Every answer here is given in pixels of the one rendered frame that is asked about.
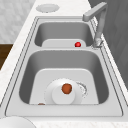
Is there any small brown round thing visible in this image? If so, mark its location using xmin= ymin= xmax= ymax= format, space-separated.
xmin=61 ymin=83 xmax=73 ymax=95

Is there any small red round thing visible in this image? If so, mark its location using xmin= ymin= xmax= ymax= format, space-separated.
xmin=74 ymin=41 xmax=83 ymax=48

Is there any grey double basin sink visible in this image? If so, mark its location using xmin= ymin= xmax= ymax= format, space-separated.
xmin=2 ymin=15 xmax=126 ymax=120

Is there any grey angular tap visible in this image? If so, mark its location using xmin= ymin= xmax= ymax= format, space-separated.
xmin=82 ymin=2 xmax=109 ymax=49

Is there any small brown flat thing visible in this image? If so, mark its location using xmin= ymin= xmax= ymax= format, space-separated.
xmin=37 ymin=102 xmax=47 ymax=106

